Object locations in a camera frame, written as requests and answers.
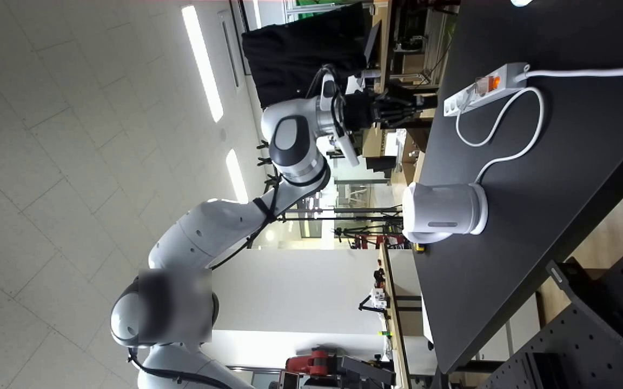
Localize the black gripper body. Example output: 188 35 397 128
341 92 377 129

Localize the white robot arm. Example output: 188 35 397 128
111 65 358 389

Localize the white power strip adapter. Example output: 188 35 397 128
441 63 530 117

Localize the black cloth curtain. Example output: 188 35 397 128
243 4 372 109

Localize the red black machine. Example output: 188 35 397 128
285 347 341 375

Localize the black perforated metal board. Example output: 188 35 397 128
484 257 623 389

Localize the white kettle cable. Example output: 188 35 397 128
454 84 548 185

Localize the white power strip cable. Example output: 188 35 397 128
521 63 623 82

